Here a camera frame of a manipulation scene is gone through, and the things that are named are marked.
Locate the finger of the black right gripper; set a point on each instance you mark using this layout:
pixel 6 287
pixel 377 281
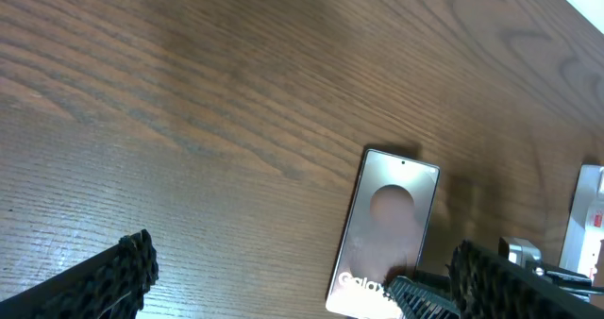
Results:
pixel 419 301

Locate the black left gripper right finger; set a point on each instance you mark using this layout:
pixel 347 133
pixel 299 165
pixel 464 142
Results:
pixel 485 285

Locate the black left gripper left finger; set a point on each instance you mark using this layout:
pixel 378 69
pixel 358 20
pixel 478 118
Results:
pixel 111 284

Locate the gold Galaxy smartphone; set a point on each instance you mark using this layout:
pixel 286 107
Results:
pixel 383 235

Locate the white power strip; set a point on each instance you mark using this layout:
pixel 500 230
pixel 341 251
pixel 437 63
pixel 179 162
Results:
pixel 584 235

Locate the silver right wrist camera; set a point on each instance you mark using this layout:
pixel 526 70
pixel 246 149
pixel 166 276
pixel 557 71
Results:
pixel 518 250

